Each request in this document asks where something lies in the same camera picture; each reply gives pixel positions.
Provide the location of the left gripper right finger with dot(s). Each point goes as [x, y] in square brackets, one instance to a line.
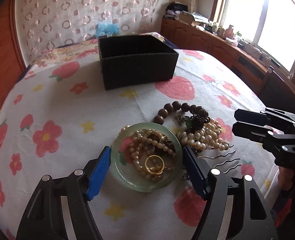
[197, 170]

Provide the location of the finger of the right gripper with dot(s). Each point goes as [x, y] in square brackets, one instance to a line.
[251, 132]
[251, 117]

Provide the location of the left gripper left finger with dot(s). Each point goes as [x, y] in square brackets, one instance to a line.
[98, 169]

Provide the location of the green jade bangle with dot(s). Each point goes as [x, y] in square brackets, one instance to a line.
[146, 157]

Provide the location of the black storage box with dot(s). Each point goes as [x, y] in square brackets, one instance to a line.
[135, 60]

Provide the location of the metal hair comb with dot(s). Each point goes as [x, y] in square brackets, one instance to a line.
[225, 162]

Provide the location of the wooden side cabinet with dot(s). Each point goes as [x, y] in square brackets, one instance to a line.
[242, 64]

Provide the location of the strawberry print white sheet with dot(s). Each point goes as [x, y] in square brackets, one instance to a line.
[60, 116]

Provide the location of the window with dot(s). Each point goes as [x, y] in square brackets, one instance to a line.
[268, 26]

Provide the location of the cabinet top clutter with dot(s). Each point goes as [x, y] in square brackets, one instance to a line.
[176, 11]

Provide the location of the wooden wardrobe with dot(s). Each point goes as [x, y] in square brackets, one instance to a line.
[11, 60]

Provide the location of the blue fluffy object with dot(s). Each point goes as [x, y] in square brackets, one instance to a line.
[106, 30]

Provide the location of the pink circle sheer curtain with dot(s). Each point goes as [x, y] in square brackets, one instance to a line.
[43, 25]

